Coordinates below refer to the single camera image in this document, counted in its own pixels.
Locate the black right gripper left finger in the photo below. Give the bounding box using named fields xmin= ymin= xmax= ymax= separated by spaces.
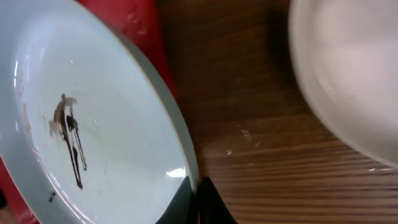
xmin=156 ymin=177 xmax=195 ymax=224

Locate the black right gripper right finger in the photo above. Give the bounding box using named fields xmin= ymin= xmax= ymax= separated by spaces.
xmin=197 ymin=177 xmax=238 ymax=224

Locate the light blue plate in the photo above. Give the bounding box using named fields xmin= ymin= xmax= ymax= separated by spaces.
xmin=1 ymin=1 xmax=198 ymax=223

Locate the white round plate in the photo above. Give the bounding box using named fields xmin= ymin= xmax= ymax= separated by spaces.
xmin=289 ymin=0 xmax=397 ymax=166

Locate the red plastic tray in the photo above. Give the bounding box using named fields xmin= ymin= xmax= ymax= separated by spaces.
xmin=1 ymin=0 xmax=175 ymax=224

